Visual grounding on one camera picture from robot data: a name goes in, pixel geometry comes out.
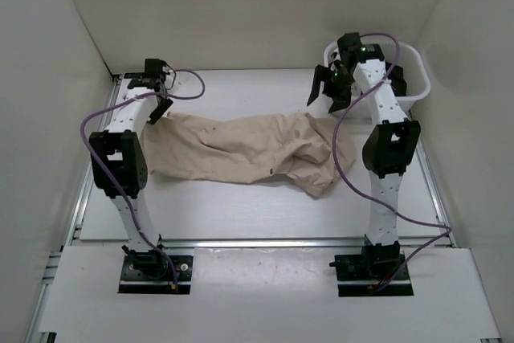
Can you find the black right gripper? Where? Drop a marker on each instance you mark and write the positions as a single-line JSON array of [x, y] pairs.
[[340, 100]]

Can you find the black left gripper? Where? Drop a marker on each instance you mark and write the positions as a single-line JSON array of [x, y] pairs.
[[159, 111]]

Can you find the beige trousers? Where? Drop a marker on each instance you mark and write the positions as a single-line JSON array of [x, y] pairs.
[[310, 151]]

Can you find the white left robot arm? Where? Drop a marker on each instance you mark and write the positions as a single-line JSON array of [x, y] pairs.
[[118, 163]]

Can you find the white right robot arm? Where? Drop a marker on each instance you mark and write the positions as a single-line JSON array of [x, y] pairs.
[[359, 71]]

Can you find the black trousers in basket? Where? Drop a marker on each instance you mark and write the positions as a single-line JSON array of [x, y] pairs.
[[398, 82]]

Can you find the black label sticker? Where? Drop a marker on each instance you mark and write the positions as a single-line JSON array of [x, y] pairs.
[[134, 75]]

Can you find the white plastic basket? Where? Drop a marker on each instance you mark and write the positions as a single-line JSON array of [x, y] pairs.
[[417, 81]]

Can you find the aluminium front rail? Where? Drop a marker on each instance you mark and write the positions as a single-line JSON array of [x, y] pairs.
[[263, 243]]

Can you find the aluminium rail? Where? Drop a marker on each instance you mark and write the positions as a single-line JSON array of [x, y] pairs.
[[421, 176], [58, 180], [263, 243]]

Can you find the aluminium right side rail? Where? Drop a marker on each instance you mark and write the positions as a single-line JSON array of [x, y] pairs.
[[421, 176]]

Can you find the aluminium left side rail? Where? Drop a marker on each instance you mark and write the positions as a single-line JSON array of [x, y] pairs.
[[58, 180]]

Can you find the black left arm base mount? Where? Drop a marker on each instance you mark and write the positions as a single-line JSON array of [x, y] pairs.
[[149, 273]]

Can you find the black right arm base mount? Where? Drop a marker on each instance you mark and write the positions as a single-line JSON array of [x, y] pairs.
[[377, 271]]

